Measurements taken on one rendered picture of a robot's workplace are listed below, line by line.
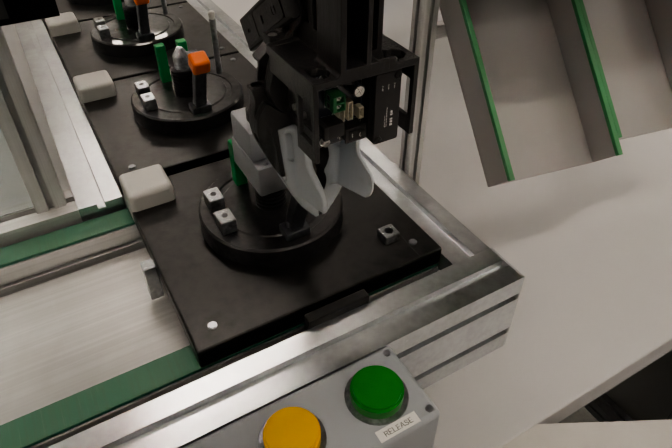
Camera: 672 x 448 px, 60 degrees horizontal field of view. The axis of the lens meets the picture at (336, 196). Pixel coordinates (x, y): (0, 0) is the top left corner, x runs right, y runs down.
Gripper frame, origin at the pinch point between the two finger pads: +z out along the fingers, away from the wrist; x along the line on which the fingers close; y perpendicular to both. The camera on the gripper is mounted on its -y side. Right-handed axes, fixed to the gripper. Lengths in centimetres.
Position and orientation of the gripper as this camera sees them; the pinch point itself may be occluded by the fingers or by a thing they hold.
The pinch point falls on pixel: (314, 195)
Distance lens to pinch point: 45.6
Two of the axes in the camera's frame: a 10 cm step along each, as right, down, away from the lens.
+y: 5.0, 5.4, -6.8
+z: 0.0, 7.8, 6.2
